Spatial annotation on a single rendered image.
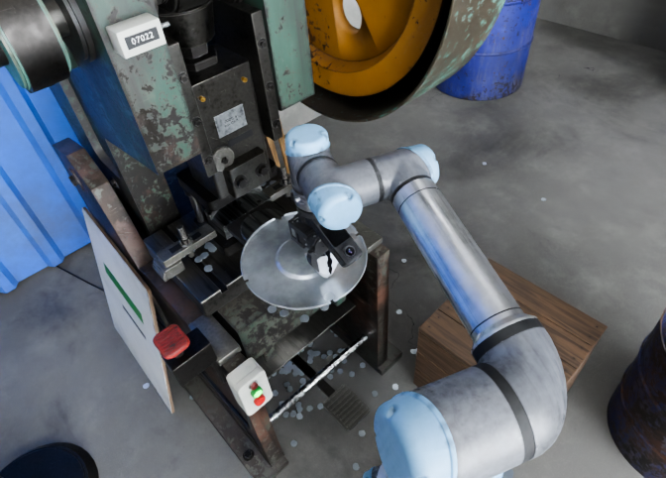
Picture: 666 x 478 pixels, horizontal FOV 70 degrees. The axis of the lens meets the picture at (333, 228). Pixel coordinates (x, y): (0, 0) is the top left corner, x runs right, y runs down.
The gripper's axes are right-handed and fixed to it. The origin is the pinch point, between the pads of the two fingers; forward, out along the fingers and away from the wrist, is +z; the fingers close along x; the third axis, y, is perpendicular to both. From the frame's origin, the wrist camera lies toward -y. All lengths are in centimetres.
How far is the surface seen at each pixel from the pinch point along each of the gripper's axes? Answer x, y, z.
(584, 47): -305, 76, 79
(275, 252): 3.8, 14.8, 1.2
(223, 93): 0.1, 27.9, -33.1
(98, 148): 18, 72, -8
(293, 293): 8.0, 2.8, 1.7
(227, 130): 1.3, 27.8, -25.1
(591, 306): -100, -33, 80
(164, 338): 33.8, 14.5, 3.7
